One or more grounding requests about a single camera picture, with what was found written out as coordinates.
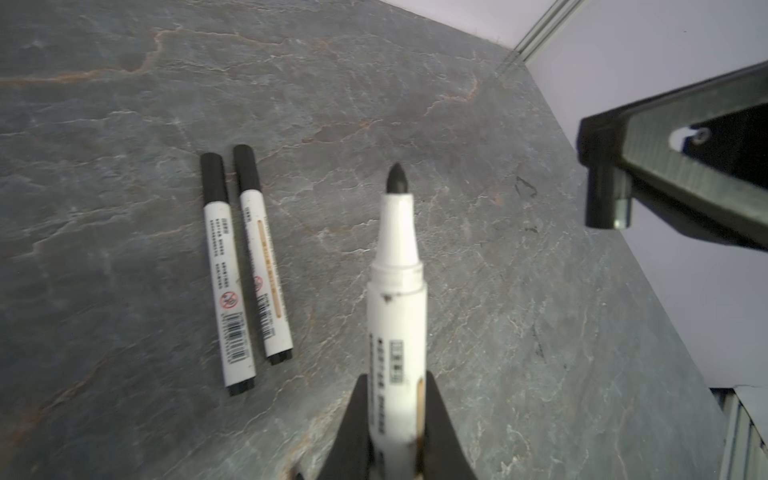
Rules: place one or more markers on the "white marker pen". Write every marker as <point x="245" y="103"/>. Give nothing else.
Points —
<point x="396" y="317"/>
<point x="271" y="309"/>
<point x="233" y="333"/>

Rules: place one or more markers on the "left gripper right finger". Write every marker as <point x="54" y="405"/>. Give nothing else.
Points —
<point x="443" y="457"/>

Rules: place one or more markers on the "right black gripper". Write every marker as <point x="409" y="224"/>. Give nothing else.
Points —
<point x="697" y="156"/>

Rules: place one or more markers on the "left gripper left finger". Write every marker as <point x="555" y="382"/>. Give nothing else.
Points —
<point x="348" y="458"/>

